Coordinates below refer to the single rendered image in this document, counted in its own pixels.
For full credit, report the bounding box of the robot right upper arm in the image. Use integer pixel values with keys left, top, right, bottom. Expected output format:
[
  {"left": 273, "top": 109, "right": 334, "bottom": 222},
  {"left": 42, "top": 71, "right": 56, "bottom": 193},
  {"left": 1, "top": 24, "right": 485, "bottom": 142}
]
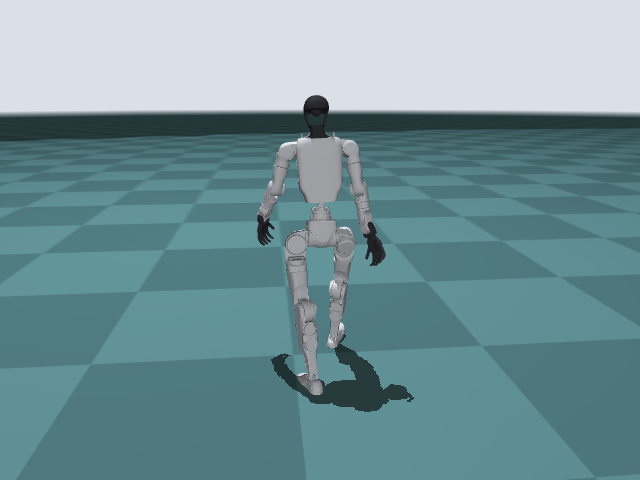
[{"left": 340, "top": 139, "right": 364, "bottom": 197}]

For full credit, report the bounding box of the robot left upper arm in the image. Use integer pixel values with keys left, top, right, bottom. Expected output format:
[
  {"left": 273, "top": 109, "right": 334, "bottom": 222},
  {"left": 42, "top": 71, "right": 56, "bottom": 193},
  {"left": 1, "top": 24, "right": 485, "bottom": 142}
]
[{"left": 270, "top": 141, "right": 297, "bottom": 196}]

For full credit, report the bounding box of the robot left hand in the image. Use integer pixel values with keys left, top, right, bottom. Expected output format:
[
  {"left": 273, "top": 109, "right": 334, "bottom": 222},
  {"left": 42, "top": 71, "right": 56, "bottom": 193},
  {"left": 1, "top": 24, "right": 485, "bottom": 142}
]
[{"left": 257, "top": 215, "right": 275, "bottom": 246}]

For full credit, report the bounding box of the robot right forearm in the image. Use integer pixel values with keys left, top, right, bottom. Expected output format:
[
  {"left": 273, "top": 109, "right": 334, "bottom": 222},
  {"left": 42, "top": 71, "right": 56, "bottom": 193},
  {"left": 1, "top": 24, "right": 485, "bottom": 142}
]
[{"left": 354, "top": 181, "right": 375, "bottom": 234}]

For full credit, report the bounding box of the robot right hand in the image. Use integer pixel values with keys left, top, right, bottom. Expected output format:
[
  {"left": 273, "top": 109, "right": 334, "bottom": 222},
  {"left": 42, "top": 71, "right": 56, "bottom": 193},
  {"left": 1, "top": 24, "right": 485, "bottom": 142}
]
[{"left": 363, "top": 222, "right": 386, "bottom": 266}]

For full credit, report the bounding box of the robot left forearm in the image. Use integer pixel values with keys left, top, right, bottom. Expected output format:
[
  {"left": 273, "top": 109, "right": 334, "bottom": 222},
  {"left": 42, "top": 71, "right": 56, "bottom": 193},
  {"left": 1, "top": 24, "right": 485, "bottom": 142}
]
[{"left": 257, "top": 181, "right": 278, "bottom": 222}]

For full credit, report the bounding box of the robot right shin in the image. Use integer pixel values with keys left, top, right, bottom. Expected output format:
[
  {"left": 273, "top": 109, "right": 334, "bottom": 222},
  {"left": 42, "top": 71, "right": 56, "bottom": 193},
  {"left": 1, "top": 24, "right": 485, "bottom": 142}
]
[{"left": 329, "top": 283, "right": 348, "bottom": 339}]

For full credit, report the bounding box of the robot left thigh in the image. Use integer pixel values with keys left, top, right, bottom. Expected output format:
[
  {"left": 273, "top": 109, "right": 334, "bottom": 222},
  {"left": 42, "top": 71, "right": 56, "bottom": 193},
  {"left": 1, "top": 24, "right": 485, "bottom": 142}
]
[{"left": 284, "top": 229, "right": 317, "bottom": 322}]

